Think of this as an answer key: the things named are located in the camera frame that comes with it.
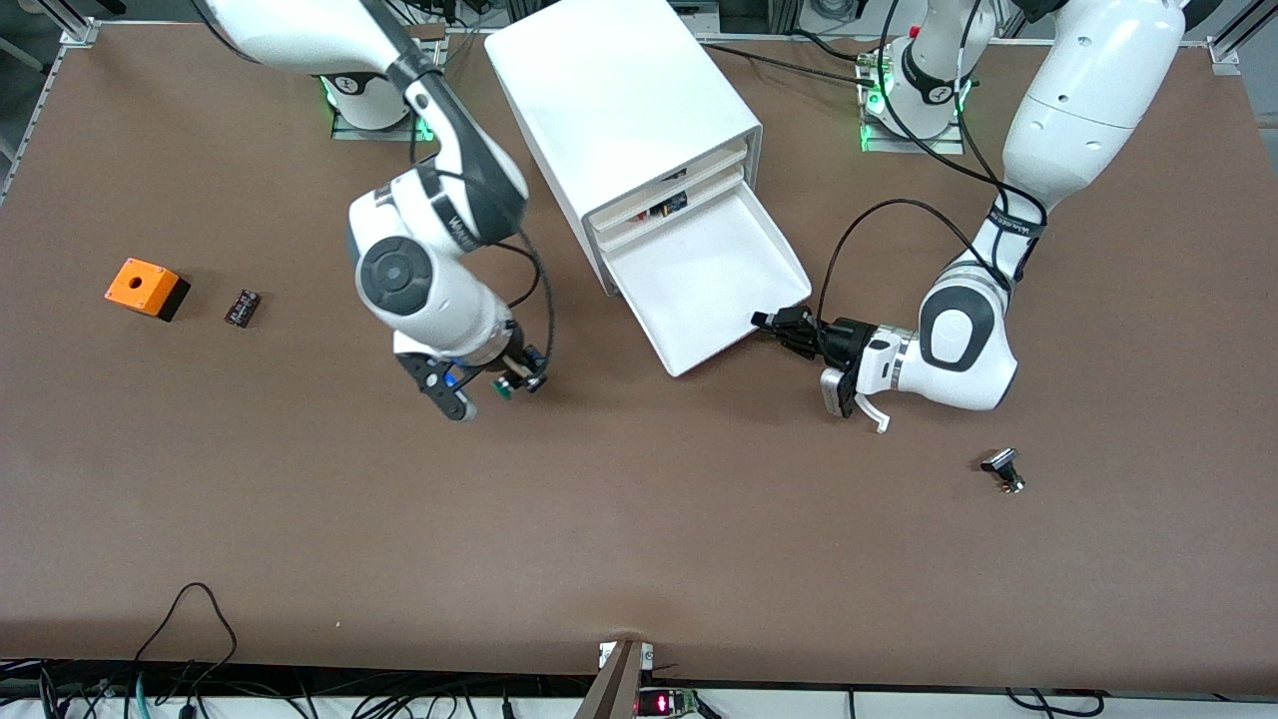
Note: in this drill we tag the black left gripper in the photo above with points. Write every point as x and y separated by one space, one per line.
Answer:
847 340

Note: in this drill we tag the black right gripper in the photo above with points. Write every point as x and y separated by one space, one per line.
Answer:
521 366

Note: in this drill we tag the green push button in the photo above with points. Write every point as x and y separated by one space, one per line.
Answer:
505 390

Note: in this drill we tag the white plastic drawer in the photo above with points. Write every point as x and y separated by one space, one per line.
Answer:
639 226
699 290
664 184

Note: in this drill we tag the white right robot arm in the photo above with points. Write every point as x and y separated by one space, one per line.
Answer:
419 280

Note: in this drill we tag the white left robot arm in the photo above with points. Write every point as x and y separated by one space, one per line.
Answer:
1088 100

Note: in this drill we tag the white drawer cabinet housing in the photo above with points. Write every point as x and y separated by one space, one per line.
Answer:
609 90

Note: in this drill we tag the dark part with red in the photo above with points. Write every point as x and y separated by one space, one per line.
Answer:
667 207

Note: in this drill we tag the small black contact block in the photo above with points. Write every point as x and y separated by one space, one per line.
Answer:
243 308

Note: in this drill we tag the device with red display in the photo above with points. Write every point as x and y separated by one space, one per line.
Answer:
664 704

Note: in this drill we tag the orange box with hole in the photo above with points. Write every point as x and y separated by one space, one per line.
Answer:
140 285

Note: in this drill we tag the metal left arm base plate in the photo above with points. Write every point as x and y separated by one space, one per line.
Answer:
914 146

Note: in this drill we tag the black selector switch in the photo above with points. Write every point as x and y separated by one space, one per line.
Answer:
1001 464

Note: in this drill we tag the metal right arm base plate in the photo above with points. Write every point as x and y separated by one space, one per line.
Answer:
374 133

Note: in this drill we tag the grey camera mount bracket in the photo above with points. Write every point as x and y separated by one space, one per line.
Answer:
614 689

